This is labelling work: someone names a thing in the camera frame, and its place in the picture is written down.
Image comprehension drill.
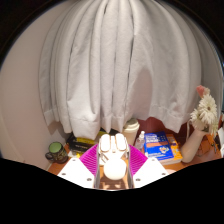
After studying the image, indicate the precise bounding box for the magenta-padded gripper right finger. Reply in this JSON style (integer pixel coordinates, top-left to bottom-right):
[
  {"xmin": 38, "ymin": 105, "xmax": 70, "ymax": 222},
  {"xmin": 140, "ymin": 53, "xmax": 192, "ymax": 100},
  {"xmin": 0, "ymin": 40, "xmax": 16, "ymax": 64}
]
[{"xmin": 126, "ymin": 143, "xmax": 170, "ymax": 190}]

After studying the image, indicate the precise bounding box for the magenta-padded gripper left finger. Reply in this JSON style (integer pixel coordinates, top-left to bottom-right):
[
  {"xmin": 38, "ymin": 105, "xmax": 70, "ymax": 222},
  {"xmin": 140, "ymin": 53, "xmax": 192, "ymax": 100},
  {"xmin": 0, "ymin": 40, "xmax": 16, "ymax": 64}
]
[{"xmin": 57, "ymin": 143, "xmax": 101, "ymax": 190}]

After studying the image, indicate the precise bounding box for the white computer mouse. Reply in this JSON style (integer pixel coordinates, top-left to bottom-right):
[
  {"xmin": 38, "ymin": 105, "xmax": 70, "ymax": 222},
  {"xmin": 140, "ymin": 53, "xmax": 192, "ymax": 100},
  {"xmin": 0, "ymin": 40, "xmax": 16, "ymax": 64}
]
[{"xmin": 98, "ymin": 133, "xmax": 130, "ymax": 181}]

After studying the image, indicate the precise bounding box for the blue book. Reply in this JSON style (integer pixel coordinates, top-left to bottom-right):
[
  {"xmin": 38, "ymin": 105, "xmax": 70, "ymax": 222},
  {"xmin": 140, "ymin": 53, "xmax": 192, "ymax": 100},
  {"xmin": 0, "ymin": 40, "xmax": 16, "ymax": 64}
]
[{"xmin": 143, "ymin": 131, "xmax": 175, "ymax": 162}]

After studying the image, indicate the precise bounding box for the dark mug with green inside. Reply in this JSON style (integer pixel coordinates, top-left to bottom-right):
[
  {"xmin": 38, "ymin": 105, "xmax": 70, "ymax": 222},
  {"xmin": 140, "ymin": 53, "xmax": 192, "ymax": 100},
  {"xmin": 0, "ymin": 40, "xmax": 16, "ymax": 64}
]
[{"xmin": 45, "ymin": 141, "xmax": 69, "ymax": 165}]

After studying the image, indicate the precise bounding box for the clear spray bottle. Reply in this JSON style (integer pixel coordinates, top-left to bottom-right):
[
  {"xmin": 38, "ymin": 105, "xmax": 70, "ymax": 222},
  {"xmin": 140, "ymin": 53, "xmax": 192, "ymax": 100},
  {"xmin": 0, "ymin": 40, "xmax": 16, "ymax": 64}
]
[{"xmin": 133, "ymin": 130, "xmax": 147, "ymax": 151}]

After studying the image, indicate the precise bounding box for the orange book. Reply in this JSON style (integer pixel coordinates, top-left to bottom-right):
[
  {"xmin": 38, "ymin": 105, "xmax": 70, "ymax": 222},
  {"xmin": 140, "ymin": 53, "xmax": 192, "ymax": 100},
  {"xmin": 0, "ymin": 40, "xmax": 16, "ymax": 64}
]
[{"xmin": 166, "ymin": 133, "xmax": 184, "ymax": 165}]

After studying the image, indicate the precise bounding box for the cream tumbler with lid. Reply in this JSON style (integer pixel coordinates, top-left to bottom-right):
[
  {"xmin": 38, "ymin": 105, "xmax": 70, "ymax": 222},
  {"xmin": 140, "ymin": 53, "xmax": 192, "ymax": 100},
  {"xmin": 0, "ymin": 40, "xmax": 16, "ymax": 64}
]
[{"xmin": 121, "ymin": 118, "xmax": 141, "ymax": 147}]

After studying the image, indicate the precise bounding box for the white ceramic pitcher vase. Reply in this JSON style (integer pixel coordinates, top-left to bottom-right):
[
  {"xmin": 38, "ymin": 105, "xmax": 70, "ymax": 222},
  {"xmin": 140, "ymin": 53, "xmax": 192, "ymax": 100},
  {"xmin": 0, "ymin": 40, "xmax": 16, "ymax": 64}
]
[{"xmin": 180, "ymin": 128, "xmax": 209, "ymax": 164}]

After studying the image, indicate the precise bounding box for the white flower bouquet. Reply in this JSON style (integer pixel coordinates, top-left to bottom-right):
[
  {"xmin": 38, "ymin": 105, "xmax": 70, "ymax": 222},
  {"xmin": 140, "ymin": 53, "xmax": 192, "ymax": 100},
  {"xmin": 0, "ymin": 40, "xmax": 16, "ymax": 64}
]
[{"xmin": 189, "ymin": 85, "xmax": 219, "ymax": 134}]

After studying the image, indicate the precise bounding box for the white pleated curtain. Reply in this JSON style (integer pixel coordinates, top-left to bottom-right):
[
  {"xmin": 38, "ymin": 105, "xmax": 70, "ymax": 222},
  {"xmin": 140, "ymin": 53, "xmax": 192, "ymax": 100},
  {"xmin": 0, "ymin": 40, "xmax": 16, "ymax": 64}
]
[{"xmin": 38, "ymin": 0, "xmax": 204, "ymax": 141}]

